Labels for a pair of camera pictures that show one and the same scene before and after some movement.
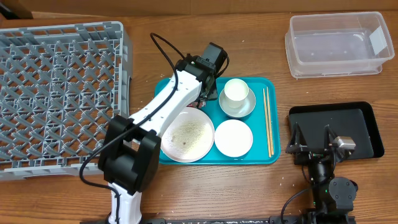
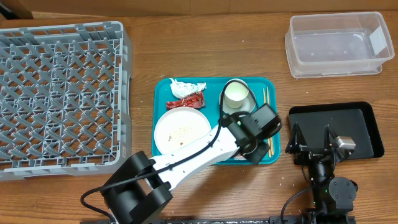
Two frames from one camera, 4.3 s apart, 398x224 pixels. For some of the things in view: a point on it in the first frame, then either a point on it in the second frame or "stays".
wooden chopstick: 270,120 stays
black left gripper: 213,95 to 259,157
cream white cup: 236,91 stays
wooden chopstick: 266,121 stays
